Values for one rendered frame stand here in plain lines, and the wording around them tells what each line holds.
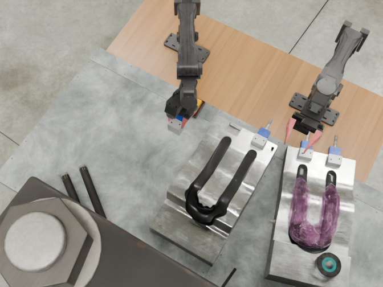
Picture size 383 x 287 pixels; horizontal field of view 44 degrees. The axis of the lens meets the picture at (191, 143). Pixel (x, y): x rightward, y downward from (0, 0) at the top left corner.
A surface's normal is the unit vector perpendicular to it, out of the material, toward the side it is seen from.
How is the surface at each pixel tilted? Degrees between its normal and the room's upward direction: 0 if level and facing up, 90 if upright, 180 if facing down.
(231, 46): 0
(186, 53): 14
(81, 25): 0
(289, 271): 0
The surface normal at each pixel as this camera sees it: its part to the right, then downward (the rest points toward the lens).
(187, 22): 0.01, -0.17
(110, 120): 0.01, -0.40
